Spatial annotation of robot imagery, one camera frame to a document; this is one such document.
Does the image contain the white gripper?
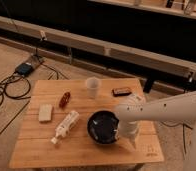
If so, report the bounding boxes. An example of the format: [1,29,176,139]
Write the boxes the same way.
[118,121,139,149]

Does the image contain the dark ceramic bowl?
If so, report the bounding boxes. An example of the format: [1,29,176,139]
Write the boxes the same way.
[87,110,119,144]

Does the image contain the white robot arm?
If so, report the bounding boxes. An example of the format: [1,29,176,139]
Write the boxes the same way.
[114,91,196,171]

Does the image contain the black rectangular snack box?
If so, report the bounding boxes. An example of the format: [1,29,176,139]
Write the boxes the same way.
[112,87,132,97]

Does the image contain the translucent plastic cup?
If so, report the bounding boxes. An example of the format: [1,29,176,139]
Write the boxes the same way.
[85,77,101,99]

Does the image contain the white plastic bottle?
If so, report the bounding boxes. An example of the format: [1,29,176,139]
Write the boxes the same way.
[51,110,80,144]

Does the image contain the white sponge block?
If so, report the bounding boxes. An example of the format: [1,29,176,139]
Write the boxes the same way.
[38,104,53,122]

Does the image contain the black power adapter box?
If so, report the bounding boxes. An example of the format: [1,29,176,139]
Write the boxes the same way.
[14,55,45,76]

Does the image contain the long metal rail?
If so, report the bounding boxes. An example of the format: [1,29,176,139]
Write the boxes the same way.
[0,16,196,80]

